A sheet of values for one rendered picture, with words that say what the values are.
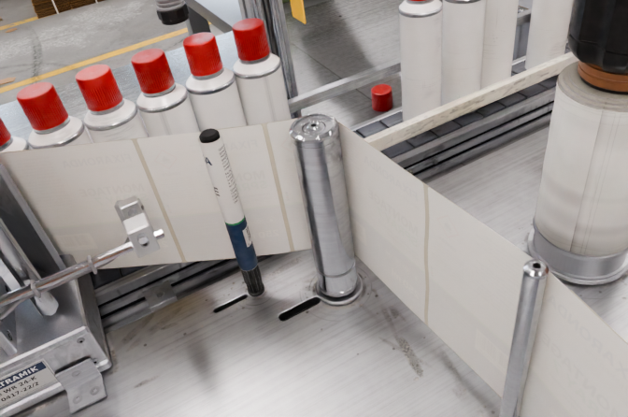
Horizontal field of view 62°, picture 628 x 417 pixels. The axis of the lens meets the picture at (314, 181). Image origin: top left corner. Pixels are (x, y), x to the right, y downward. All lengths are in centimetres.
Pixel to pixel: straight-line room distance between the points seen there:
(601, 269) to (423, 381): 19
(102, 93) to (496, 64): 50
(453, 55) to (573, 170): 30
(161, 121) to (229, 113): 7
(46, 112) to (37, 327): 19
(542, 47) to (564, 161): 39
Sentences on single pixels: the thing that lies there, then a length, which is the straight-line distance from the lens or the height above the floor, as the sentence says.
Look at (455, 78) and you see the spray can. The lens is 73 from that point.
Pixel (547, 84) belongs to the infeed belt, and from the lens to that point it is 84.
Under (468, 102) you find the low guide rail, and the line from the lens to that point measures 72.
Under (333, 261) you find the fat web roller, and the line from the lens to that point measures 47.
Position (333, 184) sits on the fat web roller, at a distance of 41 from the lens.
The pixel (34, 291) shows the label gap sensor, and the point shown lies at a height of 99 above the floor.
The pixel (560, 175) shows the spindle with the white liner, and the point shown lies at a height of 99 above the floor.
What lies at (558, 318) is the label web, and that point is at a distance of 31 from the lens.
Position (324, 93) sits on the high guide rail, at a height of 96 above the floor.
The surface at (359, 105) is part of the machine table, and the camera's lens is 89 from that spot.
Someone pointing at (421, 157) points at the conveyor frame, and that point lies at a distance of 69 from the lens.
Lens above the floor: 128
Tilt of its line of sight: 38 degrees down
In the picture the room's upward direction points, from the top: 10 degrees counter-clockwise
